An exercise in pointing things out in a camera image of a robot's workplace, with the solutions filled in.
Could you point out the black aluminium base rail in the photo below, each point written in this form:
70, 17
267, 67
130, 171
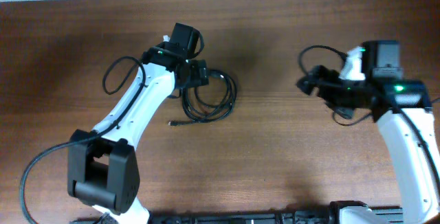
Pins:
335, 212

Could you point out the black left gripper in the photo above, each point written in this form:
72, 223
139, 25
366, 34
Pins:
198, 73

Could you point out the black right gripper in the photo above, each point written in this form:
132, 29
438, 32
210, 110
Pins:
326, 88

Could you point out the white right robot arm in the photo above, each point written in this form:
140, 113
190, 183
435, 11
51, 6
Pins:
402, 111

